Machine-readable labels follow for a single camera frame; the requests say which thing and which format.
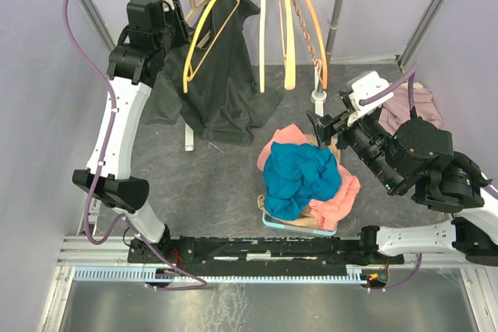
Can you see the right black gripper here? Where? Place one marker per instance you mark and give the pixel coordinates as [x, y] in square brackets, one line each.
[328, 127]

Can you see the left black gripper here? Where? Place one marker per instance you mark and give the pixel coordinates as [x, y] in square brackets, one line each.
[176, 14]

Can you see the yellow plastic hanger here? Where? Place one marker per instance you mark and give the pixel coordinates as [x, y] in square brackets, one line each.
[201, 34]

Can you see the dark grey t shirt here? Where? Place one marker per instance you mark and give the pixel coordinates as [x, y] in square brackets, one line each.
[223, 103]

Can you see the orange plastic hanger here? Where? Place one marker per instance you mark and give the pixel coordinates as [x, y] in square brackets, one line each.
[317, 58]

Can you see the teal blue t shirt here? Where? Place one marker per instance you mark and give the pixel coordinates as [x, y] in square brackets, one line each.
[294, 175]

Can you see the pink t shirt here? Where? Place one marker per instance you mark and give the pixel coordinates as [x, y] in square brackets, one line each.
[338, 200]

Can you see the cream plastic hanger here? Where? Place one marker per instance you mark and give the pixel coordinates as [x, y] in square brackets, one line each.
[261, 46]

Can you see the beige t shirt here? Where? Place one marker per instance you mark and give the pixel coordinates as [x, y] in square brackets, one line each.
[295, 221]

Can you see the pale peach plastic hanger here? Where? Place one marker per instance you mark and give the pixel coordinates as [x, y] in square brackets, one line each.
[288, 43]

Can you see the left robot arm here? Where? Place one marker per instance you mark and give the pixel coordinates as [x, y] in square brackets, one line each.
[154, 27]

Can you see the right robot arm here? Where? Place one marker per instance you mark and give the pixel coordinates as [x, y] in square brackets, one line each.
[421, 158]

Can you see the light blue plastic basket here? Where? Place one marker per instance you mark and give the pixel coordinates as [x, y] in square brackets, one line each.
[276, 224]

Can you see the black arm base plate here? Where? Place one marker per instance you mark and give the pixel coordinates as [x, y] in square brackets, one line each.
[271, 257]

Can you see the aluminium frame rail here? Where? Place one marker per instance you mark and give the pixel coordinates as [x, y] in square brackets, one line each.
[78, 251]

